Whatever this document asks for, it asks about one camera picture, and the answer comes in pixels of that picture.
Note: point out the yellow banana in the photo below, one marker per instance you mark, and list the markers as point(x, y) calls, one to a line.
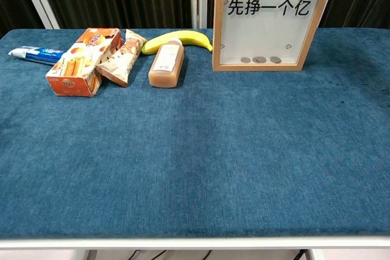
point(189, 37)

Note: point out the white table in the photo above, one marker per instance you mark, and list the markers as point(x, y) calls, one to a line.
point(195, 243)

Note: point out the beige snack packet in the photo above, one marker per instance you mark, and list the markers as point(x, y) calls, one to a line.
point(122, 62)

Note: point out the brown juice bottle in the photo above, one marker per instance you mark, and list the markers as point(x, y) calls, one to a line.
point(166, 71)

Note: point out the silver coin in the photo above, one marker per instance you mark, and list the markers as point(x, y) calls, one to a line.
point(245, 59)
point(275, 59)
point(259, 59)

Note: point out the blue white toothpaste tube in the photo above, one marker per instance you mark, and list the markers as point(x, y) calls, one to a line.
point(36, 54)

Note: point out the orange biscuit box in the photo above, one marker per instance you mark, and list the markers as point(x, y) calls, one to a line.
point(73, 68)

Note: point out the blue fabric table cloth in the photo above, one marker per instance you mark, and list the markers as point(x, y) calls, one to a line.
point(195, 165)

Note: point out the wooden frame money box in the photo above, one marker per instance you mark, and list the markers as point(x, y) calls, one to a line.
point(268, 28)

